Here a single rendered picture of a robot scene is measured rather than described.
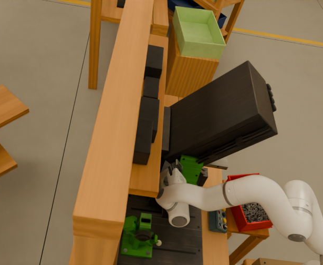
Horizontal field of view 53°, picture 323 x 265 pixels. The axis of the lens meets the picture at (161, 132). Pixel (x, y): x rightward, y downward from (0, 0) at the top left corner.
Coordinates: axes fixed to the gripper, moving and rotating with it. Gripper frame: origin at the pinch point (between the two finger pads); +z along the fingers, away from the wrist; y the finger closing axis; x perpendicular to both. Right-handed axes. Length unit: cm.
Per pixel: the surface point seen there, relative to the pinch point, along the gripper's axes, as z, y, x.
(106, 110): -55, 65, -18
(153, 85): 3.4, 40.6, -13.8
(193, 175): 2.8, -10.5, -3.7
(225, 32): 307, -68, -50
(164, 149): 8.6, 7.1, 1.7
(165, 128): 21.6, 9.8, -0.8
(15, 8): 314, 101, 162
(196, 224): -1.9, -37.9, 10.1
